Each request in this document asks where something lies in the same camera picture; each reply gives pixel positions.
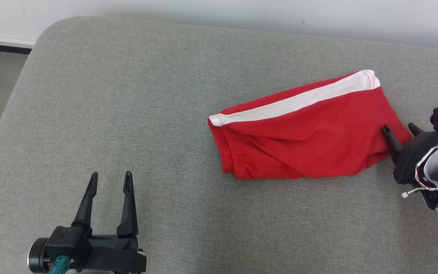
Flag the red white wire bundle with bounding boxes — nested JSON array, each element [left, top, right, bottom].
[[401, 143, 438, 210]]

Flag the red shorts with white stripe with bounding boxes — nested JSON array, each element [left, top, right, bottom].
[[208, 69, 413, 180]]

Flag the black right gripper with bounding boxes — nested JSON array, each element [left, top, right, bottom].
[[381, 122, 438, 186]]

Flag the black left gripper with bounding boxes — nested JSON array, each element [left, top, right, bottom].
[[71, 171, 147, 274]]

